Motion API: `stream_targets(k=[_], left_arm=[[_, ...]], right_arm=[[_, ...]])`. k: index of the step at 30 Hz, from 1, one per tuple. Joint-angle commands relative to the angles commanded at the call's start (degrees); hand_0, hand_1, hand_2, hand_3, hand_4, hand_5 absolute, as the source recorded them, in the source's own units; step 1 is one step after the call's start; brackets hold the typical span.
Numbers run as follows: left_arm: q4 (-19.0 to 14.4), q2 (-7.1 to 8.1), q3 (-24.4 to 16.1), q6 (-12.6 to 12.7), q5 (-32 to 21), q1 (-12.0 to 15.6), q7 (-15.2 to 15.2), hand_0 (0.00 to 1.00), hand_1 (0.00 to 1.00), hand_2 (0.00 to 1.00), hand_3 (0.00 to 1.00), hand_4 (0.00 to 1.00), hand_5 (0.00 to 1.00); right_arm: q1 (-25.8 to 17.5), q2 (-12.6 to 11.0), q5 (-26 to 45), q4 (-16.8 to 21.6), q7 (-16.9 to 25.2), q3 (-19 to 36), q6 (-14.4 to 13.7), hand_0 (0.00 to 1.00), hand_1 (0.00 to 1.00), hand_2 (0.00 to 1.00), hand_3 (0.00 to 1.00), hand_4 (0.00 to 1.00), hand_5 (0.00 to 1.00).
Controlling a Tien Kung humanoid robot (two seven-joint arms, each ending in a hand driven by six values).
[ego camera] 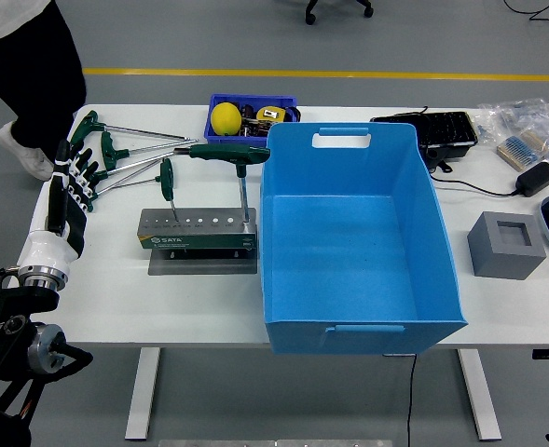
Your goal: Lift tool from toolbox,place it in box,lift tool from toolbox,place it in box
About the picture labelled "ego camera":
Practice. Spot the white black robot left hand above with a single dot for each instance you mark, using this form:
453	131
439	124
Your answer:
52	247

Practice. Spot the green metal hex key stand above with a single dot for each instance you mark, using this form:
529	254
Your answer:
199	239

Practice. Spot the large light blue plastic box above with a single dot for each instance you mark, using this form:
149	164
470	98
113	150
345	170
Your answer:
339	251

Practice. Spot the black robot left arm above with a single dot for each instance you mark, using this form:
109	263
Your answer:
4	335

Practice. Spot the white table leg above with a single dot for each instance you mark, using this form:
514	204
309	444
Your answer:
481	396
141	396

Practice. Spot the person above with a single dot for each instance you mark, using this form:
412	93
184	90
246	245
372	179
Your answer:
31	70

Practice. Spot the small dark blue bin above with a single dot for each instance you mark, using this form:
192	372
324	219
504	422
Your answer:
218	139

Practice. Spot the grey foam cube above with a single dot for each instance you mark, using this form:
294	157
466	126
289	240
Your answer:
493	256

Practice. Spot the yellow lemon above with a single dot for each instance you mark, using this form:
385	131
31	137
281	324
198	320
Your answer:
226	119

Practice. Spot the yellow tape measure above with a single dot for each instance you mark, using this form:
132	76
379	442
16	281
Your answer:
270	114

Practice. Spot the black power adapter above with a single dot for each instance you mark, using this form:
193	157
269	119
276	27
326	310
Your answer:
536	179

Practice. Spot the black tape roll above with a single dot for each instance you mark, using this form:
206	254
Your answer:
293	114

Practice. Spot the blue resistor tape strip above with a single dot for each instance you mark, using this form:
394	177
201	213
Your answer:
523	150

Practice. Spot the clear plastic parts bags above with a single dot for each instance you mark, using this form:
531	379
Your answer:
521	114

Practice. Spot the black plastic case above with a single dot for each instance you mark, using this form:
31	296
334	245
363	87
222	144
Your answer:
446	130

